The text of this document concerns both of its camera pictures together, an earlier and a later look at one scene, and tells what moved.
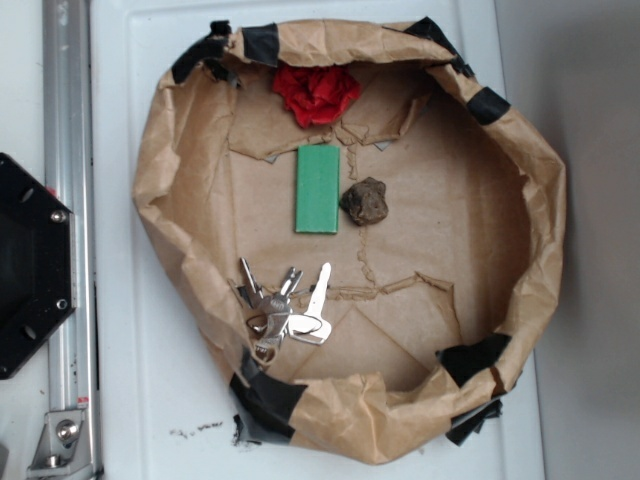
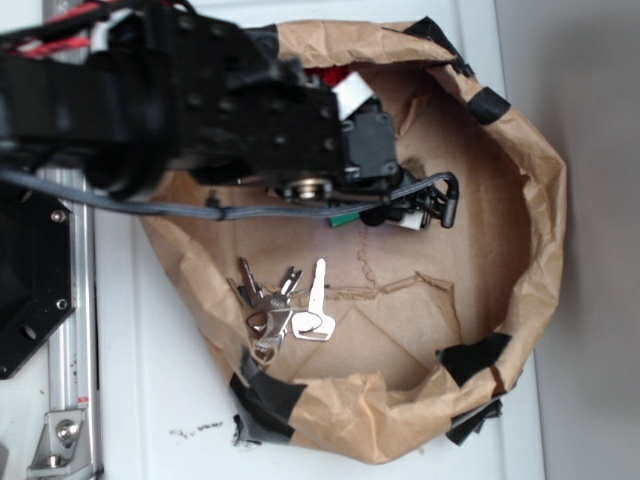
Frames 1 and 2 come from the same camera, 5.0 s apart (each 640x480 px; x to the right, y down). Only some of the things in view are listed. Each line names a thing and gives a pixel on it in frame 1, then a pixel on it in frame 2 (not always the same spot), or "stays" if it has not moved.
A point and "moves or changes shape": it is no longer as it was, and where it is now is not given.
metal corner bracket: (64, 448) stays
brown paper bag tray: (364, 230) stays
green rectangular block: (317, 189) moves or changes shape
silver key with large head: (312, 327) stays
